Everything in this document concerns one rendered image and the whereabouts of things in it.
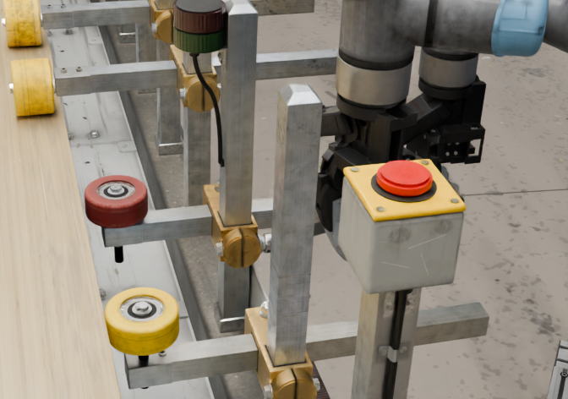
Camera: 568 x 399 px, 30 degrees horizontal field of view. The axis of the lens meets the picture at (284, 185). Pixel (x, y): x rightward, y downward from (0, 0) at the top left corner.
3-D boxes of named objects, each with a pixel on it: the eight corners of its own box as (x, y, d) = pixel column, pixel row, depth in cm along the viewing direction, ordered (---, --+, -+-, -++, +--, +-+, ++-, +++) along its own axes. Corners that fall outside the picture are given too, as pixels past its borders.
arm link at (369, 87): (322, 49, 104) (385, 33, 109) (319, 90, 107) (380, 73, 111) (369, 77, 99) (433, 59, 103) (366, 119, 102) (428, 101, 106)
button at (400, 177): (417, 176, 78) (420, 155, 77) (439, 204, 75) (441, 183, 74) (368, 181, 77) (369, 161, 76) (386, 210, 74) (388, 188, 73)
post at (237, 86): (242, 319, 147) (251, -5, 122) (248, 335, 144) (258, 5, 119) (217, 322, 146) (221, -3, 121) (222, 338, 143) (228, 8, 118)
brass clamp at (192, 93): (204, 72, 162) (205, 41, 159) (224, 111, 151) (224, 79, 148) (166, 74, 160) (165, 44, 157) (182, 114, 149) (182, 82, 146)
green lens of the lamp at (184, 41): (219, 31, 125) (219, 13, 124) (230, 51, 120) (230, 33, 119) (169, 35, 123) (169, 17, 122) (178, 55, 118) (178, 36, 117)
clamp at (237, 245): (237, 211, 146) (237, 181, 143) (260, 266, 135) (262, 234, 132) (198, 215, 145) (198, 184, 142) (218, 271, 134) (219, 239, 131)
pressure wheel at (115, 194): (144, 240, 143) (142, 167, 137) (154, 274, 137) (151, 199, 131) (85, 247, 141) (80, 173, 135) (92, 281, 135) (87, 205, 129)
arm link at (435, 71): (434, 62, 132) (411, 37, 139) (430, 95, 134) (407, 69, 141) (488, 58, 134) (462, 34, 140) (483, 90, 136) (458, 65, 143)
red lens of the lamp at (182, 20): (219, 11, 123) (219, -7, 122) (230, 30, 119) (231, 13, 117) (169, 14, 122) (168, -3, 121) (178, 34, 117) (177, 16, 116)
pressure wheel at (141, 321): (134, 353, 123) (131, 275, 117) (193, 376, 120) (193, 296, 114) (94, 395, 117) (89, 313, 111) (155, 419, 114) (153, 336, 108)
